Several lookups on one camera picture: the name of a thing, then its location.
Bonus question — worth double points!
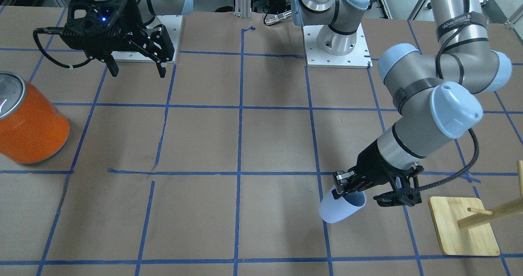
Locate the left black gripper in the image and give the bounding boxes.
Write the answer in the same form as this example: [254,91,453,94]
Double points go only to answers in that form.
[331,140,424,207]

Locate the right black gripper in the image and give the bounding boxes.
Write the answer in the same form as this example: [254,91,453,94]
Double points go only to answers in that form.
[61,0,175,78]

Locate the light blue plastic cup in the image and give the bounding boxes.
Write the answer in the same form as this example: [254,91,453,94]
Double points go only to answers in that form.
[319,186,367,224]

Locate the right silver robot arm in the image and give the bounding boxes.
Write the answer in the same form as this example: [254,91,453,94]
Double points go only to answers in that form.
[60,0,194,77]

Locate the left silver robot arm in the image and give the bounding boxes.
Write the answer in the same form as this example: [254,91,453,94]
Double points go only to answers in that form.
[320,0,512,211]

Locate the wooden cup rack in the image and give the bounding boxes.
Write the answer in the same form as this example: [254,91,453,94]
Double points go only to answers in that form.
[428,160,523,256]

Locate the orange cylindrical container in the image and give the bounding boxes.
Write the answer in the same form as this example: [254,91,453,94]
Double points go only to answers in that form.
[0,71,70,164]

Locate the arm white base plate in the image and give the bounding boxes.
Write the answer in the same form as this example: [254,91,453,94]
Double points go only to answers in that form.
[110,14,183,63]
[302,24,373,69]

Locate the silver cable connector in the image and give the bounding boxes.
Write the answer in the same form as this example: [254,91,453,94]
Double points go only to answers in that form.
[264,10,293,26]

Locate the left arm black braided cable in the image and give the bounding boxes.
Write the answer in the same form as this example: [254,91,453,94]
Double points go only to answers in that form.
[374,14,479,199]

